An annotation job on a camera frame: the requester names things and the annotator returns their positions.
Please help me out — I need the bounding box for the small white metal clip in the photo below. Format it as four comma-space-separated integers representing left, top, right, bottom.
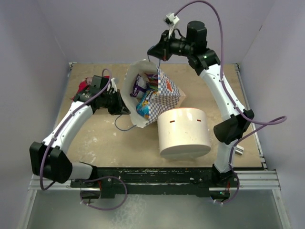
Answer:
235, 145, 244, 156

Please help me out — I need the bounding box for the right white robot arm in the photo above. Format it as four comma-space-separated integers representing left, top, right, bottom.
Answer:
147, 21, 254, 187

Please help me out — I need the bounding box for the blue fruit snack packet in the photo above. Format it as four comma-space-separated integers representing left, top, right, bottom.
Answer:
136, 89, 158, 119

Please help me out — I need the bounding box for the pink snack packet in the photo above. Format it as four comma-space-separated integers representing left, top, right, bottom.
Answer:
71, 75, 112, 104

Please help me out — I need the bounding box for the white cylindrical container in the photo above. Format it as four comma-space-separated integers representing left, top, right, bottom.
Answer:
157, 108, 211, 160

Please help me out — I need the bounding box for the purple snack packet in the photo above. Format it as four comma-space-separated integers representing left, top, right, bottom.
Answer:
130, 73, 158, 99

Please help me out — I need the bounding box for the aluminium rail frame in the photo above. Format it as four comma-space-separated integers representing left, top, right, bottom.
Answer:
18, 62, 293, 229

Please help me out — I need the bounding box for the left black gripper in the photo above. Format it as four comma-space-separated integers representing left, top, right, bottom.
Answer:
101, 89, 130, 116

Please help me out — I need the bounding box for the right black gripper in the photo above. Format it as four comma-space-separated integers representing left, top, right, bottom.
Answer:
148, 29, 194, 62

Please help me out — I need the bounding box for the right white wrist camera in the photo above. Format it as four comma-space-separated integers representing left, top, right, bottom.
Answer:
164, 13, 180, 38

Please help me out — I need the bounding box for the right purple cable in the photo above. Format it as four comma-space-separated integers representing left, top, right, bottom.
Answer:
176, 0, 287, 205

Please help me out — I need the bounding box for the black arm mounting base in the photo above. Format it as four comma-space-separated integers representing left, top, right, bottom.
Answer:
71, 167, 240, 200

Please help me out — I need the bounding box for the blue checkered paper bag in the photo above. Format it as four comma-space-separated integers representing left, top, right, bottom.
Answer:
121, 58, 186, 131

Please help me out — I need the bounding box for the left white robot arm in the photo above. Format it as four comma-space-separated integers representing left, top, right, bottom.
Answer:
29, 75, 130, 187

